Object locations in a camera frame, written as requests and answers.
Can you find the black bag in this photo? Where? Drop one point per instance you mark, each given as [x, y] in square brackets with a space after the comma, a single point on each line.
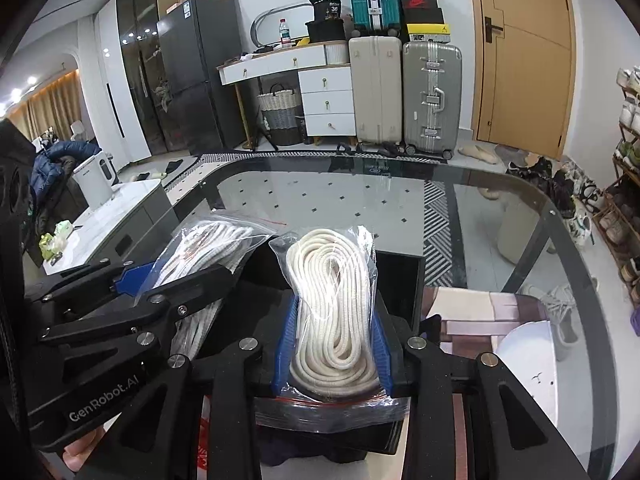
[326, 20]

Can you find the heap of mixed shoes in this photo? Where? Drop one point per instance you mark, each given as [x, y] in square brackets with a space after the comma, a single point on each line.
[565, 185]

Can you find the grey curved tube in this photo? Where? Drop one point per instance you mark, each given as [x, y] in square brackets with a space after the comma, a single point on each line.
[265, 15]

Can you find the blue down jacket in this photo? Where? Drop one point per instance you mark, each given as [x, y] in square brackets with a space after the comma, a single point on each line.
[65, 160]

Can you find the woven laundry basket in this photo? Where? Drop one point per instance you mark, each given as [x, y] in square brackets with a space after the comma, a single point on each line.
[281, 115]

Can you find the white desk with drawers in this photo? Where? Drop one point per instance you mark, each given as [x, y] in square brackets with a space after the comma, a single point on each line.
[327, 102]

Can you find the rows of mixed shoes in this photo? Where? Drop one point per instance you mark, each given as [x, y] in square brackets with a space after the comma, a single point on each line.
[630, 110]

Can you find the white bandage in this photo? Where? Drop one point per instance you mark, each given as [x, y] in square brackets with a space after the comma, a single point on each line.
[330, 300]

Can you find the beige suitcase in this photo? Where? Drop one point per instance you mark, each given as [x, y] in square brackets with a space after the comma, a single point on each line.
[376, 90]

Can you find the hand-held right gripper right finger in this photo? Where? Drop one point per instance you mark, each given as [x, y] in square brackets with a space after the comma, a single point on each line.
[382, 355]

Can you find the beige curtain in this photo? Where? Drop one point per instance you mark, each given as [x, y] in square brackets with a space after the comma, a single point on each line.
[50, 105]

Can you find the silver suitcase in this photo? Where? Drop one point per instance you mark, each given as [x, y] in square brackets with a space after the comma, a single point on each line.
[432, 95]

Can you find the plain black shoebox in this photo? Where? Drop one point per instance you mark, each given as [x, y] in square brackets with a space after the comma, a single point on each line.
[422, 16]

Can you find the dark grey refrigerator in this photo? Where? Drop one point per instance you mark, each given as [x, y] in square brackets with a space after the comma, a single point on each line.
[200, 60]

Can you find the clear water bottle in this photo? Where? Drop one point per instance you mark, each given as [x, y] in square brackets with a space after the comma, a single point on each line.
[285, 35]

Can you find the white ribbed bin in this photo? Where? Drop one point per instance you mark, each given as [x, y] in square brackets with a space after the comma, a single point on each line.
[336, 52]

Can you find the dark glass cabinet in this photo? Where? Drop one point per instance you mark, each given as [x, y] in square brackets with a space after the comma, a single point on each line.
[142, 60]

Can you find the pale green packet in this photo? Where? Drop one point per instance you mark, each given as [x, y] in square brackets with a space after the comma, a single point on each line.
[54, 242]

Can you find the beige slipper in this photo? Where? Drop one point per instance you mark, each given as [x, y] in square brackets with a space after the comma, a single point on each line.
[479, 153]

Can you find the white small appliance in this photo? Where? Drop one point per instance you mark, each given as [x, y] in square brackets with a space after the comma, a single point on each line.
[95, 180]

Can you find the white sneaker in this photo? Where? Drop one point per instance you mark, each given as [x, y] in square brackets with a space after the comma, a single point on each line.
[555, 305]

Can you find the yellow black shoebox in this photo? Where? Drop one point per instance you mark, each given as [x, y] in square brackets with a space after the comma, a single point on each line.
[427, 32]

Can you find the grey cabinet white top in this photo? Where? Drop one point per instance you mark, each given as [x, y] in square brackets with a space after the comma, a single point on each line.
[130, 210]

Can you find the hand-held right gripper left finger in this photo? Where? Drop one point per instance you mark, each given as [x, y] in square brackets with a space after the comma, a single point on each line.
[285, 340]

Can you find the person's left hand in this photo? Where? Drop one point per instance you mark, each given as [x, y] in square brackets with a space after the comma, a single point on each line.
[80, 452]

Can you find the red white plastic packet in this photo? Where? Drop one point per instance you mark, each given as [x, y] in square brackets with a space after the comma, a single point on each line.
[203, 440]

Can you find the white round stool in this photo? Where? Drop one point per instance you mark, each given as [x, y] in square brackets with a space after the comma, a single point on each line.
[530, 365]

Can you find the black cardboard box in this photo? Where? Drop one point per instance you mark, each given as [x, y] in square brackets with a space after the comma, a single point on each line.
[400, 285]

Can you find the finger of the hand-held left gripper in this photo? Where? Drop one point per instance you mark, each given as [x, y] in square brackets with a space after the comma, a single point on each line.
[131, 280]
[190, 297]

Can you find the wooden shoe rack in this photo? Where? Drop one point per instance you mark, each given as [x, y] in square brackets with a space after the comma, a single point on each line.
[617, 195]

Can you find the wooden door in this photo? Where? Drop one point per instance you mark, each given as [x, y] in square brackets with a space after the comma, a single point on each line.
[525, 60]

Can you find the black red shoebox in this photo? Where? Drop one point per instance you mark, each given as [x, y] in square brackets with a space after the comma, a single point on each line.
[420, 2]

